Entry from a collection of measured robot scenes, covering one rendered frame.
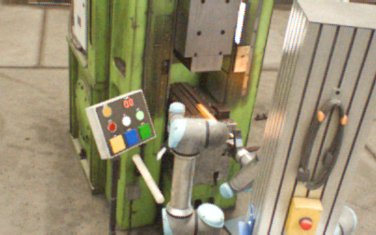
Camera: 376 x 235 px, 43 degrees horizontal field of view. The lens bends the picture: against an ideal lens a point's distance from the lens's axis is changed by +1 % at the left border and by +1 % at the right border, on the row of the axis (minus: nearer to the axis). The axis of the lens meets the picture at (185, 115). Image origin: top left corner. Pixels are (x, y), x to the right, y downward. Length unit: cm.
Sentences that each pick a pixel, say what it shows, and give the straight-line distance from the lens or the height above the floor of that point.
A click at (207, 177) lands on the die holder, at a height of 52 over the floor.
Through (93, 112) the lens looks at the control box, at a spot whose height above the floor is 117.
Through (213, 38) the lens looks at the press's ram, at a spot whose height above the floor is 147.
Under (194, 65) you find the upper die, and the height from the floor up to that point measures 131.
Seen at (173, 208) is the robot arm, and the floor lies 107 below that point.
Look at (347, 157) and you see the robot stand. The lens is 153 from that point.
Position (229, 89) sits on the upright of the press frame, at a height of 105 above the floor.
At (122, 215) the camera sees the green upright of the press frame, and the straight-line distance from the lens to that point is 339.
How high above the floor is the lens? 238
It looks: 29 degrees down
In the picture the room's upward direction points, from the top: 7 degrees clockwise
